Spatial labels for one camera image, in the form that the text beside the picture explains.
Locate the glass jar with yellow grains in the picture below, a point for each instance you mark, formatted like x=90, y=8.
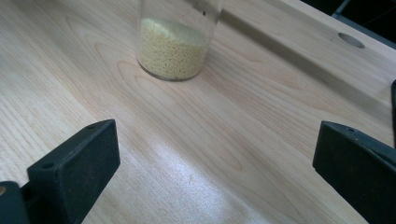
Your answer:
x=171, y=53

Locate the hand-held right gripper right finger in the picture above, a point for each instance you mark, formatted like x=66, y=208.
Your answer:
x=355, y=168

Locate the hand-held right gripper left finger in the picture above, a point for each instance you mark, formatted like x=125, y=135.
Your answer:
x=74, y=168

